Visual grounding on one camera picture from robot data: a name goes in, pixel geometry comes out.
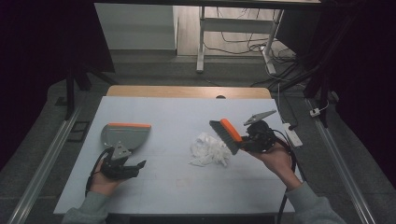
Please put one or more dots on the orange hand brush grey bristles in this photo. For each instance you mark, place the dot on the orange hand brush grey bristles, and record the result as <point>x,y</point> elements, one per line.
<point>229,133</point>

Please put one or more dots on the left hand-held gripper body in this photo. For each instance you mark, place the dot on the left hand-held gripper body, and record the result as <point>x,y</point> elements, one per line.
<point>120,154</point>

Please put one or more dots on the black metal stand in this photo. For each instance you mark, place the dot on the black metal stand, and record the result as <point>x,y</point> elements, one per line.
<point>70,93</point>
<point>323,93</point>

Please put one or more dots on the white plug adapter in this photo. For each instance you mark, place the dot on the white plug adapter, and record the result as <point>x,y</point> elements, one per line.
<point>315,112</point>

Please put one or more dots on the white board table cover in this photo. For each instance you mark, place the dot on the white board table cover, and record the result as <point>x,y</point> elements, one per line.
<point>174,112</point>

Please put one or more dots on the person's left hand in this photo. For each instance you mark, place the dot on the person's left hand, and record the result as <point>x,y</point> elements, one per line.
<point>102,185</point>

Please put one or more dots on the white-framed desk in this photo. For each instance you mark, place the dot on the white-framed desk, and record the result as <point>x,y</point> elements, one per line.
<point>236,25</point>

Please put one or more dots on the wooden table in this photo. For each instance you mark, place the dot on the wooden table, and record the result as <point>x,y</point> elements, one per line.
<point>174,91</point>

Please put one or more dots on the aluminium floor rail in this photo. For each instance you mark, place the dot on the aluminium floor rail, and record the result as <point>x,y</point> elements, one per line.
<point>342,168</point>
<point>46,165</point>

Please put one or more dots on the pile of white paper scraps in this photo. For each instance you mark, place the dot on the pile of white paper scraps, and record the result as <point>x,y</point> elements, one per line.
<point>208,151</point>

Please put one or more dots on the grey dustpan with orange edge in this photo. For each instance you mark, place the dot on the grey dustpan with orange edge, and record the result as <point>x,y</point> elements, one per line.
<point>126,137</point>

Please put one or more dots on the white power strip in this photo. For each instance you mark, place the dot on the white power strip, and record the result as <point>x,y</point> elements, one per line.
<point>295,140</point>

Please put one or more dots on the white cabinet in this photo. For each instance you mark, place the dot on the white cabinet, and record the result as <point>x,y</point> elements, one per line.
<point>137,28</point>

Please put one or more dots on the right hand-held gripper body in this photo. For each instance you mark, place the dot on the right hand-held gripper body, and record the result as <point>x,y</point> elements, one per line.
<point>263,137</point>

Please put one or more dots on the person's right hand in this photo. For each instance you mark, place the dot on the person's right hand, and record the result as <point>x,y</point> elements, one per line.
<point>278,163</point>

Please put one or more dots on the black floor plate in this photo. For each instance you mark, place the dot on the black floor plate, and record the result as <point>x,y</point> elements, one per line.
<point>78,131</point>

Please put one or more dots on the black curtain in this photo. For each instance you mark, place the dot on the black curtain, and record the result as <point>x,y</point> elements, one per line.
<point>364,62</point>
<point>34,53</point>

